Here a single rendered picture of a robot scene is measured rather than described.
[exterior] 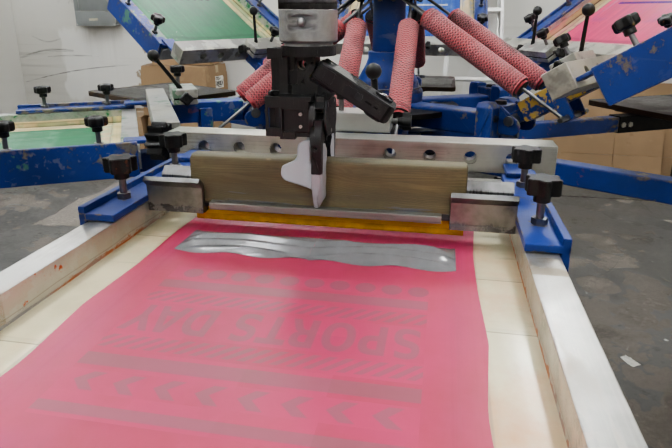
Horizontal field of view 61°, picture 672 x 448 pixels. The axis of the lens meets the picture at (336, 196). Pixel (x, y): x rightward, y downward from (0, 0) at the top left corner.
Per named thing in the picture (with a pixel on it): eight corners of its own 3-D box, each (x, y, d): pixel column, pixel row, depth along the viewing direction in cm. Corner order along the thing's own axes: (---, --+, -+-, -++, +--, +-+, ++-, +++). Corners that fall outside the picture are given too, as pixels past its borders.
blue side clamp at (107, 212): (118, 259, 75) (112, 208, 72) (84, 256, 75) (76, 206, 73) (208, 191, 103) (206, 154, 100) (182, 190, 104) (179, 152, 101)
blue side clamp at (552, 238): (565, 296, 65) (573, 239, 63) (519, 292, 66) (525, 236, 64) (529, 210, 93) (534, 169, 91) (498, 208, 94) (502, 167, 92)
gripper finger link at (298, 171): (283, 205, 78) (285, 138, 77) (326, 208, 77) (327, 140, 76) (277, 209, 75) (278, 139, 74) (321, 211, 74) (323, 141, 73)
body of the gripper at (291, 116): (281, 130, 81) (278, 43, 78) (340, 132, 80) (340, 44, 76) (265, 141, 74) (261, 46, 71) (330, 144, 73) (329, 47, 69)
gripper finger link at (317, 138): (314, 172, 77) (316, 107, 76) (327, 172, 77) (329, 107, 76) (306, 175, 73) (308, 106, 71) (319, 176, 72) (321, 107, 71)
